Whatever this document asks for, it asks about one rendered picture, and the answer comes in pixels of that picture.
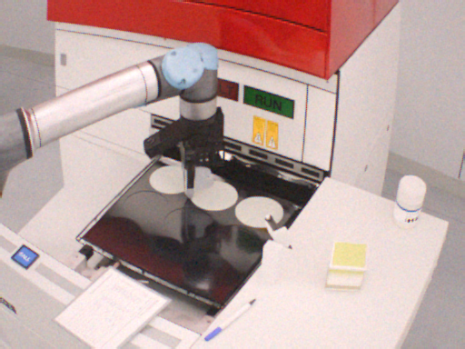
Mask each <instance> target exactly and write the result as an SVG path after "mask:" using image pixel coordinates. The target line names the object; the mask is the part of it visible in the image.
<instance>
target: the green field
mask: <svg viewBox="0 0 465 349"><path fill-rule="evenodd" d="M244 90H245V103H248V104H251V105H253V106H256V107H260V108H263V109H266V110H269V111H273V112H275V113H278V114H281V115H287V116H290V117H291V118H292V102H291V101H289V100H287V99H284V98H281V97H278V96H275V95H268V94H266V93H262V92H259V91H256V90H252V89H250V88H247V87H246V88H244Z"/></svg>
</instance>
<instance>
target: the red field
mask: <svg viewBox="0 0 465 349"><path fill-rule="evenodd" d="M236 86H237V85H234V84H231V83H228V82H224V81H222V80H218V83H217V95H223V96H226V97H229V98H231V99H235V100H236Z"/></svg>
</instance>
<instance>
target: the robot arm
mask: <svg viewBox="0 0 465 349"><path fill-rule="evenodd" d="M218 69H219V62H218V52H217V49H216V48H214V47H213V46H212V45H209V44H203V43H193V44H188V45H187V46H182V47H177V48H174V49H172V50H170V51H169V52H167V53H166V54H164V55H159V56H157V57H155V58H153V59H151V60H148V61H145V62H141V63H139V64H136V65H132V66H130V67H128V68H125V69H122V70H119V71H116V72H114V73H113V74H110V75H106V76H103V77H100V78H99V79H97V80H94V81H93V82H90V83H87V84H85V85H82V86H80V87H77V88H75V89H73V90H70V91H69V92H67V93H64V94H62V95H58V96H56V97H54V98H53V99H51V100H49V101H46V102H44V103H41V104H39V105H36V106H35V107H33V108H31V109H29V110H27V109H25V108H23V107H19V108H17V109H15V110H14V111H13V112H11V113H8V114H5V115H1V116H0V201H1V197H2V193H3V191H4V189H5V183H6V181H7V177H8V175H9V173H10V172H11V171H12V170H13V169H14V168H15V167H16V166H17V165H19V164H21V163H23V162H24V161H26V160H28V159H30V158H32V157H33V156H34V155H35V151H36V150H37V149H38V148H40V147H43V146H45V145H49V144H51V143H52V142H54V141H56V140H59V139H61V138H63V137H66V136H68V135H70V134H71V133H73V132H76V131H78V130H80V129H83V128H85V127H87V126H89V125H93V124H96V122H99V121H101V120H104V119H105V118H108V117H111V116H113V115H116V114H118V113H121V112H122V111H125V110H128V109H131V108H133V109H135V108H136V107H141V106H148V105H150V104H154V102H158V101H162V100H165V99H169V98H172V97H176V96H179V112H180V118H178V119H176V121H174V122H173V123H171V124H169V125H167V126H166V127H164V128H162V129H161V130H159V131H157V132H155V133H154V134H153V135H151V136H149V137H147V138H146V139H144V140H143V149H144V152H145V153H146V154H147V155H148V156H149V158H151V159H153V158H154V157H156V156H157V155H159V154H161V153H163V152H165V151H167V150H168V149H170V148H172V146H174V145H176V144H178V143H180V151H181V158H182V171H183V188H184V192H185V194H186V195H187V196H188V199H192V197H193V193H195V192H197V191H200V190H203V189H206V188H209V187H212V186H213V185H214V180H213V179H212V178H210V177H207V176H209V175H210V169H208V168H205V166H208V165H213V168H216V166H224V147H226V145H225V144H224V142H223V116H224V114H223V113H222V108H221V107H220V106H216V101H217V83H218ZM219 144H220V145H219ZM219 151H223V160H222V161H220V162H216V160H221V156H220V152H219ZM203 165H204V166H203Z"/></svg>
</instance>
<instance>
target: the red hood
mask: <svg viewBox="0 0 465 349"><path fill-rule="evenodd" d="M399 1H400V0H47V6H46V7H47V9H46V11H47V13H46V14H47V16H46V18H47V19H46V20H47V21H51V22H53V21H54V22H58V23H59V22H61V23H68V24H74V25H85V26H87V25H88V26H93V27H101V28H106V29H107V28H108V29H111V30H112V29H114V30H119V31H125V32H130V33H131V32H133V33H136V34H137V33H138V34H142V35H152V36H158V37H161V38H167V39H173V40H177V41H183V42H186V43H203V44H209V45H212V46H213V47H214V48H218V49H221V50H224V51H227V52H231V53H235V54H241V55H247V56H250V57H253V58H257V59H260V60H263V61H267V62H270V63H274V64H277V65H283V66H286V67H288V68H290V69H292V70H296V71H299V72H303V73H306V74H309V75H314V76H316V77H318V78H321V79H324V80H329V79H330V78H331V77H332V76H333V74H334V73H335V72H336V71H337V70H338V69H339V68H340V67H341V65H342V64H343V63H344V62H345V61H346V60H347V59H348V57H349V56H350V55H351V54H352V53H353V51H354V50H355V49H356V48H357V47H359V45H360V44H361V42H363V40H365V38H366V37H367V35H369V33H371V31H373V30H372V29H374V28H375V27H376V26H377V25H378V23H379V22H380V21H381V20H382V19H383V18H384V16H385V15H386V14H388V13H389V12H390V10H391V9H392V8H393V7H394V6H395V5H396V3H397V2H399Z"/></svg>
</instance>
